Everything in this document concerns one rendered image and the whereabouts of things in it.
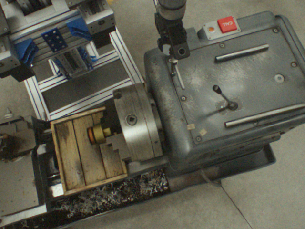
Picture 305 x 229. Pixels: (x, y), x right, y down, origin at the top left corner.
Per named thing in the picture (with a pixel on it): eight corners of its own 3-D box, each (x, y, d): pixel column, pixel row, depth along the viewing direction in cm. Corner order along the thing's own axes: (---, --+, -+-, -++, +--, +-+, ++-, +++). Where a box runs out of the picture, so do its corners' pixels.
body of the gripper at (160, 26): (176, 19, 88) (179, -9, 77) (185, 41, 85) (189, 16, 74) (153, 25, 88) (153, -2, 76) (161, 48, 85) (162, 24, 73)
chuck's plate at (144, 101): (141, 90, 132) (141, 72, 101) (160, 154, 128) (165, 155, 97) (135, 92, 132) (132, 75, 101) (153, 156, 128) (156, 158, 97)
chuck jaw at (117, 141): (131, 129, 111) (139, 157, 106) (132, 133, 115) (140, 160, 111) (105, 137, 110) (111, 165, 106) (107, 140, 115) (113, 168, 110)
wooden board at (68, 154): (110, 107, 140) (109, 104, 136) (128, 176, 129) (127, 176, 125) (53, 123, 138) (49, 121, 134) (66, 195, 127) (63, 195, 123)
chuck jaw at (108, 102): (127, 115, 114) (120, 92, 107) (129, 122, 110) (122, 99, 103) (101, 122, 114) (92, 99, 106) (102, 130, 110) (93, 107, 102)
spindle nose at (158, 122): (151, 97, 126) (152, 87, 106) (164, 140, 124) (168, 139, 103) (145, 98, 126) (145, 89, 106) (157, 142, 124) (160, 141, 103)
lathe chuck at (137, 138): (135, 92, 132) (131, 75, 101) (153, 156, 128) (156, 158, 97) (116, 98, 131) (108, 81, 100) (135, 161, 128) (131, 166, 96)
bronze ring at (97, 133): (106, 116, 111) (84, 122, 110) (111, 138, 108) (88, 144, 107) (110, 123, 120) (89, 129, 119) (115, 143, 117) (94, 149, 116)
